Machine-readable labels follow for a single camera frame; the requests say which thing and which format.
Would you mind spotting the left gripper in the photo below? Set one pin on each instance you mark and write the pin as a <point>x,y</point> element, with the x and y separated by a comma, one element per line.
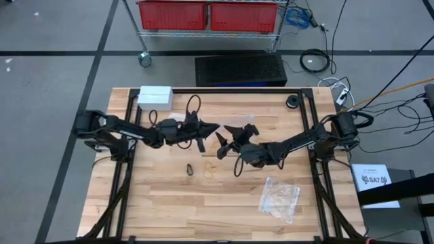
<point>176,130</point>

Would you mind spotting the swivel caster wheel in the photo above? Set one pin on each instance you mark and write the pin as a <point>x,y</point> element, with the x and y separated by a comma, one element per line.
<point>145,60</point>

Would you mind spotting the white cardboard box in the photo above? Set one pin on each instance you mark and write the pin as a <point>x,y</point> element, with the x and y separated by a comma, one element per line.
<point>154,98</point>

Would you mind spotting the small round spool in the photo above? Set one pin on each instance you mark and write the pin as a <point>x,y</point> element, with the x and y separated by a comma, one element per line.
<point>287,101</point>

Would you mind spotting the grey device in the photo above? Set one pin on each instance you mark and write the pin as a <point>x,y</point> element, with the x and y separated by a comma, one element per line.
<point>430,98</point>

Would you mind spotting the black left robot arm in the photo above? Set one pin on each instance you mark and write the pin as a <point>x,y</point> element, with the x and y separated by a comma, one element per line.
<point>129,130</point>

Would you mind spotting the black power adapter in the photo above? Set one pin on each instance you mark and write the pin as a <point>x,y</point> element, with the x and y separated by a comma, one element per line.
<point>312,20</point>

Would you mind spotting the red plastic bin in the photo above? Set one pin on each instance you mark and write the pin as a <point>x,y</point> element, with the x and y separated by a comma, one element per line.
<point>244,17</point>
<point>169,15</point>

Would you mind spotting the grey side cabinet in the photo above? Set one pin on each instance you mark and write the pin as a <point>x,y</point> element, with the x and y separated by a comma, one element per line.
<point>390,223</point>

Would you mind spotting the yellow rubber band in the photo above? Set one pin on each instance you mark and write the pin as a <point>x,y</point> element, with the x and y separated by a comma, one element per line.
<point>204,171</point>

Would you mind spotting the wide black rubber band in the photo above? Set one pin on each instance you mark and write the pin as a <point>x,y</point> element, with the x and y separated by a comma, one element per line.
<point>190,174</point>

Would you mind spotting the black aluminium table frame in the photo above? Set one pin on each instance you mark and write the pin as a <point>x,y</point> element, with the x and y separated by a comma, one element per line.
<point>264,91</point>

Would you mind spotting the white power strip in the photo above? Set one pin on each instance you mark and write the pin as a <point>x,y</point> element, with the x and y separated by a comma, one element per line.
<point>341,98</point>

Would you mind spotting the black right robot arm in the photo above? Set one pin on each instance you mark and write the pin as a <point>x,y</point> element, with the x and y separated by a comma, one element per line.
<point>305,142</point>

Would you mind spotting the black perforated computer case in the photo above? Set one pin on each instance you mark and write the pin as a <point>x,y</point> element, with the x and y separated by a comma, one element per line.
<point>240,69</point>

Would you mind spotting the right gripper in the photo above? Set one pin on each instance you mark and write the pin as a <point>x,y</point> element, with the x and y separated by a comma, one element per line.
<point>254,154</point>

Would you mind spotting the black metal beam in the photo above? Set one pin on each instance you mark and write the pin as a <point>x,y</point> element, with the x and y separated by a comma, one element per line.
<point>396,189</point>

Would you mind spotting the white SA7 paper sign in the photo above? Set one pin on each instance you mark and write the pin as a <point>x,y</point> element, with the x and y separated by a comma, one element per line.
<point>371,173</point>

